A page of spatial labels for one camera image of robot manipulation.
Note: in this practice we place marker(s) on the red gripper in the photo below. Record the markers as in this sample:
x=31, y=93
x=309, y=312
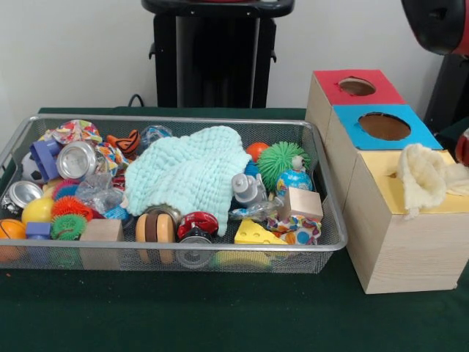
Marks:
x=464, y=147

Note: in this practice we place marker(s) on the cream muslin cloth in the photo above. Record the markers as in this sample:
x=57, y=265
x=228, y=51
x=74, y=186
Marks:
x=421, y=176

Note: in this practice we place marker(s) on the green spiky ball with eyes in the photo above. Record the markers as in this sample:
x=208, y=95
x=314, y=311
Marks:
x=280, y=163

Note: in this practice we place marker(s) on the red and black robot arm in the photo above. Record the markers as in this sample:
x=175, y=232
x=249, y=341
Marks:
x=440, y=22

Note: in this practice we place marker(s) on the wooden box with three holes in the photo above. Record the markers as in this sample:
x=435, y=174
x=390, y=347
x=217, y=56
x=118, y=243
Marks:
x=396, y=249

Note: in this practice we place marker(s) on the clear mesh bin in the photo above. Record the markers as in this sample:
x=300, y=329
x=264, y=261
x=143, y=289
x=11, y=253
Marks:
x=327, y=235

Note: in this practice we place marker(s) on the dark green side table cloth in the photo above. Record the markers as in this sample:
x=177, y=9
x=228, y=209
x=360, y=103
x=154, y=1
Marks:
x=454, y=136

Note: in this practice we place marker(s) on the plain wooden block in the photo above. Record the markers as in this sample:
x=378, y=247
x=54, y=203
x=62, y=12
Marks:
x=300, y=203

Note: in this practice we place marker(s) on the blue globe ball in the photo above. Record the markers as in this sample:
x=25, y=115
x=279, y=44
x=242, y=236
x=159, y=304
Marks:
x=294, y=183

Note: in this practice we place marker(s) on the red ball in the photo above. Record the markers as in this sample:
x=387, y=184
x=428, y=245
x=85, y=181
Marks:
x=256, y=150

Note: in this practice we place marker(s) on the blue spiky ball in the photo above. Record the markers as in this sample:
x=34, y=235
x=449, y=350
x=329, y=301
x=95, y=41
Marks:
x=251, y=169

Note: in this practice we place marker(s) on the yellow cheese wedge toy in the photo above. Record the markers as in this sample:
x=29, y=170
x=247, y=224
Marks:
x=256, y=235

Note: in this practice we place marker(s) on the mint green muslin cloth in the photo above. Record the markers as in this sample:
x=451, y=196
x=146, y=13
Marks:
x=190, y=172

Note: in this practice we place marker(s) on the dark green tablecloth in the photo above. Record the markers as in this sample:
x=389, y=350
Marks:
x=220, y=315

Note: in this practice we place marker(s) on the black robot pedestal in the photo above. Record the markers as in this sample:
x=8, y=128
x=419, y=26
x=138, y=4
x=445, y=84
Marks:
x=212, y=59

